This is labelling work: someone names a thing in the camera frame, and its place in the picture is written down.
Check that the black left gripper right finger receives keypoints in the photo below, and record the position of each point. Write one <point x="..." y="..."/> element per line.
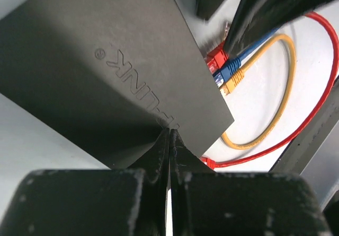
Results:
<point x="205" y="202"/>

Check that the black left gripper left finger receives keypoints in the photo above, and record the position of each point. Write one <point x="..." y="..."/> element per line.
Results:
<point x="130" y="201"/>

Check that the yellow cable long loop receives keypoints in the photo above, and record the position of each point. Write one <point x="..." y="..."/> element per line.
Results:
<point x="230" y="85"/>

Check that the black network switch box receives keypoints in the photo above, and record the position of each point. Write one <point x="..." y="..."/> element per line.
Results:
<point x="110" y="75"/>

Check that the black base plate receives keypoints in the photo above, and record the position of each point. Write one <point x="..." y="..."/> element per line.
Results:
<point x="313" y="154"/>

